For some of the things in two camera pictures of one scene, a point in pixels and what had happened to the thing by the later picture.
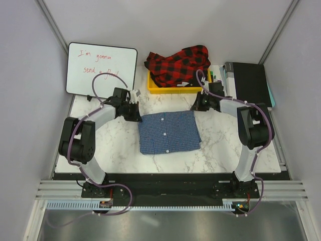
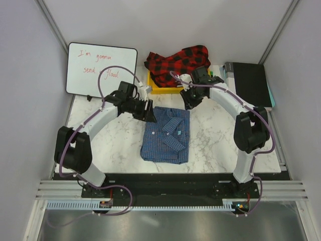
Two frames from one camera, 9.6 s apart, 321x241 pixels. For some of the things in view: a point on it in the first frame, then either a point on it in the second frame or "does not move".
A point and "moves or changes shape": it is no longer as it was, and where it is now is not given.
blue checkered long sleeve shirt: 169,132 moves or changes shape
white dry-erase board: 84,61 does not move
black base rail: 203,187 does not move
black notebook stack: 251,85 does not move
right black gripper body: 203,103 -> 192,97
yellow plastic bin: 152,89 does not move
